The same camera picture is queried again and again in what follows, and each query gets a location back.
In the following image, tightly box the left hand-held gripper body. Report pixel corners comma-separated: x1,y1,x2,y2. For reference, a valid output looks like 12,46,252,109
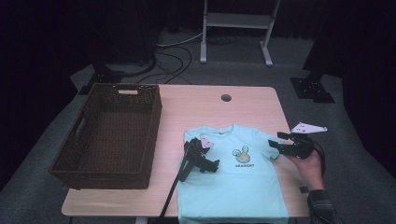
178,133,216,183

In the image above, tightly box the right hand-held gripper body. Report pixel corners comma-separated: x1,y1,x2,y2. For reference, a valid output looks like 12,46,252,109
284,121,329,161

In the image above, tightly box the mint green t-shirt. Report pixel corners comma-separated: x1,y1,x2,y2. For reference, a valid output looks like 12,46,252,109
177,123,290,224

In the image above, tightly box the brown woven basket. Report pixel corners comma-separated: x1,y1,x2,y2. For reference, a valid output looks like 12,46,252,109
49,82,163,190

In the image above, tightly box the person's right hand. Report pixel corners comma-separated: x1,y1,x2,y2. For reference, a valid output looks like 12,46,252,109
284,149,325,191

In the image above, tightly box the black stand base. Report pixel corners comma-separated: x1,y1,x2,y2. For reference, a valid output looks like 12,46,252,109
78,60,125,96
290,69,336,105

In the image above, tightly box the white metal stand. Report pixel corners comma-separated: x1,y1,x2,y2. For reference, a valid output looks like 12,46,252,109
199,0,281,68

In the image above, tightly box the right hand-held gripper black cable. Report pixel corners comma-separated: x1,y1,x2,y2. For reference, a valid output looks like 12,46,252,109
312,141,327,175

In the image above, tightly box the hand-held gripper black cable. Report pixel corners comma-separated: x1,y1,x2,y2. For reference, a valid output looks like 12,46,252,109
159,141,191,218
312,141,327,175

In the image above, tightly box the left hand-held gripper black cable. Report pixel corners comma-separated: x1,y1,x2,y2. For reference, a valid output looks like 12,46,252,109
159,141,191,218

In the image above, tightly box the thin black floor cable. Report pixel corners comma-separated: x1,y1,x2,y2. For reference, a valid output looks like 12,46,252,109
136,45,193,85

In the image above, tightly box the white floor cable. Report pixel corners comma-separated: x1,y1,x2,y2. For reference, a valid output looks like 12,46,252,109
155,31,204,49

